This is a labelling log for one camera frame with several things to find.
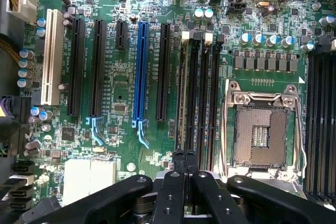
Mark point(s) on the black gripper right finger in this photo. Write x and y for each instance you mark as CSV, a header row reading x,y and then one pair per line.
x,y
210,200

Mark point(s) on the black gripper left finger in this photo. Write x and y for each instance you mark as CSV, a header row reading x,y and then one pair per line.
x,y
168,197

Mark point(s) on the RAM slot with white latch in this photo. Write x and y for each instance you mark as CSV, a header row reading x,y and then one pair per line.
x,y
204,98
182,90

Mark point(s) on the RAM slot with black latch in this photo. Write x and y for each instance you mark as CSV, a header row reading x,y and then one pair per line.
x,y
193,90
215,98

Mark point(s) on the black RAM slot bank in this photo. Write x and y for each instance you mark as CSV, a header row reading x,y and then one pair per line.
x,y
321,119

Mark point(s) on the silver chipset heatsink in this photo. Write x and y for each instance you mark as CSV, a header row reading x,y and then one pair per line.
x,y
89,180

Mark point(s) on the metal CPU socket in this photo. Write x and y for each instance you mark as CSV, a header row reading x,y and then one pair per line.
x,y
262,134

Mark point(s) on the silver socket cover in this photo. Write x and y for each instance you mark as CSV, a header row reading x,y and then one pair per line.
x,y
294,190

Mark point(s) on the long black expansion slot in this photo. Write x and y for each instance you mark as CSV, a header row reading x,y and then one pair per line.
x,y
164,72
76,66
97,66

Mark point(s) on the green PC motherboard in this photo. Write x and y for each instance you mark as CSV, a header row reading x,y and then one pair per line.
x,y
123,77

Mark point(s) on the blue expansion slot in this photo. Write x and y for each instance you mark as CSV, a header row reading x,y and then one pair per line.
x,y
141,72

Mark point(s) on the black SATA port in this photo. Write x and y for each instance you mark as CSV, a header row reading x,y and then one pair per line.
x,y
21,192
23,168

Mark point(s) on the black main power connector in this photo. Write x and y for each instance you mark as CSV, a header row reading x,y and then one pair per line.
x,y
24,124

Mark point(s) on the short black expansion slot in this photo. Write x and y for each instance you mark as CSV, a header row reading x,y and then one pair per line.
x,y
121,35

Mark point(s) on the purple plug connector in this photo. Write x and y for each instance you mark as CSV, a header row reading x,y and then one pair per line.
x,y
8,110

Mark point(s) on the white PCI expansion slot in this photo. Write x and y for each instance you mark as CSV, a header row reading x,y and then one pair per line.
x,y
52,51

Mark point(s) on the black fan header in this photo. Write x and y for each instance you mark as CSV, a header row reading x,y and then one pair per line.
x,y
237,8

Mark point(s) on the white power connector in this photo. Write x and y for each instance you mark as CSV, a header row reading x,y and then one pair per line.
x,y
22,3

